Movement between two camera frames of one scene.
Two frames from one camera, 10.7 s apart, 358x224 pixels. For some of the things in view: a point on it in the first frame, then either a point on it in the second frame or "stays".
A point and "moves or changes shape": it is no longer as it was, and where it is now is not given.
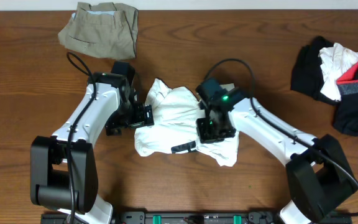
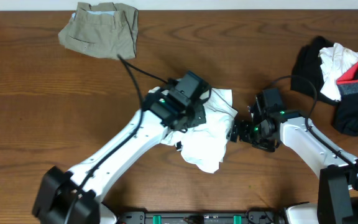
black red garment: x=355 y=111 stays
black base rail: x=330 y=217 stays
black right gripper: x=205 y=136 to x=245 y=125
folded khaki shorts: x=105 y=30 stays
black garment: x=307 y=75 stays
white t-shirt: x=176 y=111 moves or changes shape
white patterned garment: x=335 y=60 stays
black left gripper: x=148 y=115 to x=192 y=116
